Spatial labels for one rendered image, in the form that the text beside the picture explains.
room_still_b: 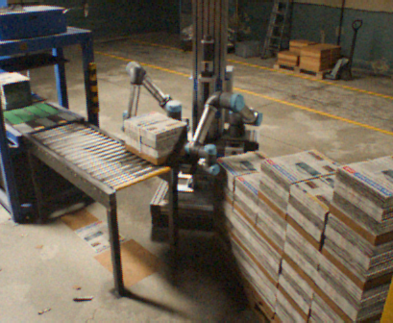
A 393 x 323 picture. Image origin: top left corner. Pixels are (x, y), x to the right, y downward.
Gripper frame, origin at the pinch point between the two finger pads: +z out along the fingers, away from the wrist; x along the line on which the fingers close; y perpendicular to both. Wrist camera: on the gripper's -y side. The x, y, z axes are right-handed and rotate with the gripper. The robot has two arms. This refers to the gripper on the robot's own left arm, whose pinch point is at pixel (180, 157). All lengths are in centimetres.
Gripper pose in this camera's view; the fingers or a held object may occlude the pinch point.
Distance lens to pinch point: 306.6
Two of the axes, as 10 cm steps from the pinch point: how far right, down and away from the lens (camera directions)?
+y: 0.2, -9.2, -4.0
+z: -6.8, -3.1, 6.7
